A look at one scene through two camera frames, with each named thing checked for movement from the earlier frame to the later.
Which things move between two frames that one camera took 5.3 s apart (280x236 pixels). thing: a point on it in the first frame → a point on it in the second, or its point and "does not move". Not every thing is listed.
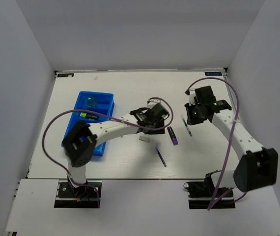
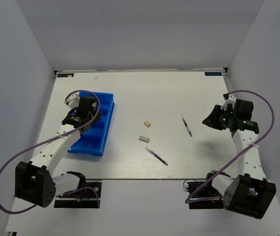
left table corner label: (66, 75) does not move
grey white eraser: (145, 138) does not move
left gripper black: (158, 132) → (99, 114)
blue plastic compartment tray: (100, 102) does not move
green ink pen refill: (186, 125) does not move
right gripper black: (191, 120) → (211, 120)
